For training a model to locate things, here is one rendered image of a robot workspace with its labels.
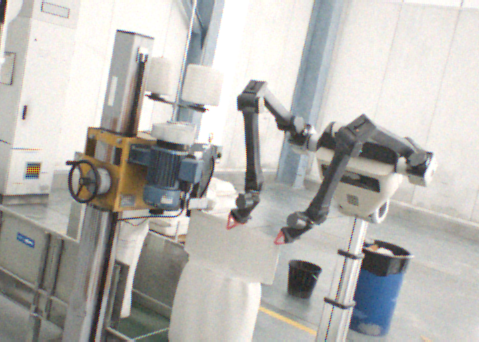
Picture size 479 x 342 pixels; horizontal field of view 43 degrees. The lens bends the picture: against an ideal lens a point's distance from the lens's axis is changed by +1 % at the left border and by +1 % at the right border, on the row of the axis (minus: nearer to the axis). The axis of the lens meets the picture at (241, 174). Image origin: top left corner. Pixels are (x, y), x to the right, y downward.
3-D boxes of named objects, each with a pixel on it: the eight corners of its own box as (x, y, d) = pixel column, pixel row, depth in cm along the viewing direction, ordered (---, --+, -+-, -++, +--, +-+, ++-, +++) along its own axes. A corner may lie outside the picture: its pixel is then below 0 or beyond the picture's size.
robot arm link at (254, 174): (264, 95, 251) (242, 92, 256) (257, 98, 246) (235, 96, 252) (268, 189, 268) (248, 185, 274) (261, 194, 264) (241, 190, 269)
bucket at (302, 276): (321, 297, 531) (328, 268, 528) (305, 303, 507) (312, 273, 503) (292, 285, 548) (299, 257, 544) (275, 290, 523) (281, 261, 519)
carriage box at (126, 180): (167, 209, 279) (180, 142, 274) (112, 213, 251) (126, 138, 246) (129, 194, 292) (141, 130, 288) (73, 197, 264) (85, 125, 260)
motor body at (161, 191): (184, 210, 257) (195, 152, 254) (160, 211, 245) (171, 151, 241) (158, 200, 266) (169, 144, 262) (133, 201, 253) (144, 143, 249)
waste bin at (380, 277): (403, 330, 492) (423, 253, 483) (379, 345, 449) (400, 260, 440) (349, 308, 518) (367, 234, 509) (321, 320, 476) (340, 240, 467)
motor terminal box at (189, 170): (199, 187, 256) (205, 160, 255) (193, 190, 246) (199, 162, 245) (180, 182, 257) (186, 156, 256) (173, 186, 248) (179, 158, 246)
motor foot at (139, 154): (162, 169, 257) (166, 149, 256) (143, 169, 247) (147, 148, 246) (146, 164, 262) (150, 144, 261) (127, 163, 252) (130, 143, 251)
